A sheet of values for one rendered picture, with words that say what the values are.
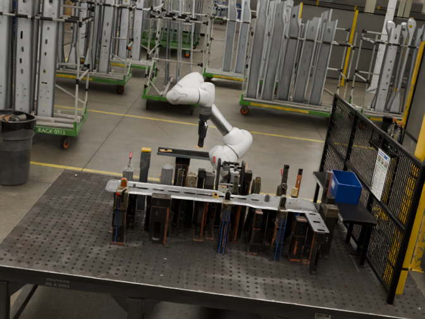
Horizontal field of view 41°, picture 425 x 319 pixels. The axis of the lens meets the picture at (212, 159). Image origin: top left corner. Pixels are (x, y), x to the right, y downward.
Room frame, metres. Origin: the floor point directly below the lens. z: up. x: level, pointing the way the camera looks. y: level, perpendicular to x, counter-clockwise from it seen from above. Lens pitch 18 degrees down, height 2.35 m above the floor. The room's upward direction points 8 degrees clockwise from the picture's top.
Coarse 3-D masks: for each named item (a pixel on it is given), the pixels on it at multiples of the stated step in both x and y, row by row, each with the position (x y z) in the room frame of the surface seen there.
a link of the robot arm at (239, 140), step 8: (184, 80) 4.27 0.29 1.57; (192, 80) 4.27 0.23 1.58; (200, 80) 4.31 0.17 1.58; (216, 112) 4.29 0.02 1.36; (216, 120) 4.28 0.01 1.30; (224, 120) 4.30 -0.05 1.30; (224, 128) 4.28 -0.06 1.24; (232, 128) 4.31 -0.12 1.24; (224, 136) 4.30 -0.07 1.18; (232, 136) 4.26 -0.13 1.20; (240, 136) 4.28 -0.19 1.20; (248, 136) 4.31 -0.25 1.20; (232, 144) 4.24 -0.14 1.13; (240, 144) 4.25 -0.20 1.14; (248, 144) 4.29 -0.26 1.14; (240, 152) 4.24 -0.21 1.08
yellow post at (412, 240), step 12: (420, 132) 3.11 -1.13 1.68; (420, 144) 3.07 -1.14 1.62; (420, 156) 3.03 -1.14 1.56; (408, 180) 3.10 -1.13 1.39; (408, 204) 3.03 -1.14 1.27; (420, 204) 3.02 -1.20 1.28; (420, 216) 3.03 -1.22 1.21; (396, 228) 3.10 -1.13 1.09; (396, 252) 3.03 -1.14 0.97; (408, 252) 3.02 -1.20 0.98; (408, 264) 3.03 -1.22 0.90; (384, 276) 3.10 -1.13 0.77
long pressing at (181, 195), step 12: (120, 180) 3.48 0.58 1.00; (132, 192) 3.32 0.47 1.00; (144, 192) 3.34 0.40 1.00; (156, 192) 3.37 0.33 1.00; (168, 192) 3.39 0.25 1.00; (180, 192) 3.42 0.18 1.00; (192, 192) 3.46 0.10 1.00; (204, 192) 3.48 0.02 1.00; (216, 192) 3.51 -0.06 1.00; (240, 204) 3.38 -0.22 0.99; (252, 204) 3.39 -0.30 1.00; (264, 204) 3.41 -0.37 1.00; (276, 204) 3.44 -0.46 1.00; (288, 204) 3.47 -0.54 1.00; (300, 204) 3.50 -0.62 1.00; (312, 204) 3.54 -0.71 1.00
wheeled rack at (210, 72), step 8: (216, 16) 13.22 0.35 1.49; (208, 40) 12.68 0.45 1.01; (224, 40) 13.60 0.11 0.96; (208, 56) 13.53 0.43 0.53; (208, 64) 13.59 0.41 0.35; (208, 72) 12.73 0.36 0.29; (216, 72) 12.74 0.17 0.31; (224, 72) 12.99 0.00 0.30; (232, 72) 12.86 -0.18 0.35; (208, 80) 12.73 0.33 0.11; (240, 80) 12.63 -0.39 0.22
